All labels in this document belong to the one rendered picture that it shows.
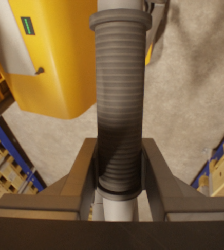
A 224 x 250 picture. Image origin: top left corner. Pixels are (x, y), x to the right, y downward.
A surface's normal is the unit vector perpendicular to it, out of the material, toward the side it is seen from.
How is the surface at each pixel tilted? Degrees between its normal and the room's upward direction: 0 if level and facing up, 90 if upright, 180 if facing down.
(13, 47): 0
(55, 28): 45
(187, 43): 0
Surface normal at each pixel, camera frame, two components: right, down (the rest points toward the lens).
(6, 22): -0.29, 0.70
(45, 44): -0.06, 0.73
